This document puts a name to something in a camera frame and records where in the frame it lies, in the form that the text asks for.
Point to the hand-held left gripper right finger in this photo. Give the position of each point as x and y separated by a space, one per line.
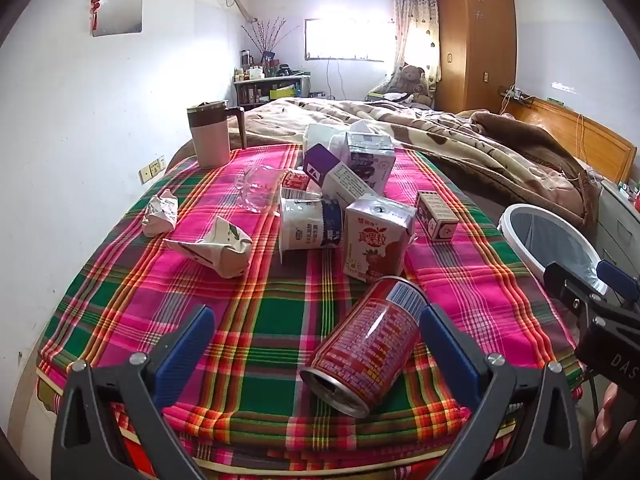
450 355

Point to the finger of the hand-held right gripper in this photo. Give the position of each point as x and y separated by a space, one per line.
565 285
617 280

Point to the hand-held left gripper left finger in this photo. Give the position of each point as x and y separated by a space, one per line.
185 355

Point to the white trash bin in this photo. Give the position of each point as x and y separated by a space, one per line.
550 240

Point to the red drink can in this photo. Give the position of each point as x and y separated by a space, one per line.
370 345

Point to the clear plastic bottle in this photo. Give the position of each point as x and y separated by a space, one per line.
255 185

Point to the purple white medicine box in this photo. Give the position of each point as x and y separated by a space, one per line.
340 180

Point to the purple milk carton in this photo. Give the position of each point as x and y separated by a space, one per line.
372 160

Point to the person's right hand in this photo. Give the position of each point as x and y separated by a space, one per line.
602 420

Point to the grey nightstand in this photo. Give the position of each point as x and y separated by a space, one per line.
617 215

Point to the plaid cloth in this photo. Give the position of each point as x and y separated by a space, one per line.
250 320

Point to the large crumpled paper cup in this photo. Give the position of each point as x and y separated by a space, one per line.
220 252

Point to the red white strawberry milk carton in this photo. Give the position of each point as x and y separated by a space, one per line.
375 240

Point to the small white box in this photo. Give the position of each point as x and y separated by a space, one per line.
435 215

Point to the small crumpled paper cup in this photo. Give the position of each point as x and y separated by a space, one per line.
160 212

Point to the wooden headboard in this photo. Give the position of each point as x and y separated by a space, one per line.
585 135

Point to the brown patterned blanket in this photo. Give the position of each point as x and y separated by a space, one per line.
475 145

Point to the white yogurt cup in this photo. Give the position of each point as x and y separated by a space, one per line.
305 222

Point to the pink mug with brown lid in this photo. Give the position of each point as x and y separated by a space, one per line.
210 135

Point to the brown teddy bear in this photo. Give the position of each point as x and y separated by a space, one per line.
412 82

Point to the yellow tissue pack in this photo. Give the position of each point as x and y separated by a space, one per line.
320 135

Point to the wooden wardrobe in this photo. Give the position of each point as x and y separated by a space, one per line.
475 45

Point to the cluttered desk shelf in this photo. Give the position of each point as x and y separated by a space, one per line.
270 85

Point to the patterned curtain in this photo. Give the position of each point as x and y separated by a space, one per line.
415 20

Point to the dry branches in vase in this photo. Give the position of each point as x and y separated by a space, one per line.
267 37

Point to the window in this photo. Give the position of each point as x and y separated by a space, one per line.
345 37

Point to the red hanging ornament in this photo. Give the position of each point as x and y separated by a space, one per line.
95 7

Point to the wall socket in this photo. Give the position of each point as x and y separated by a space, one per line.
152 170

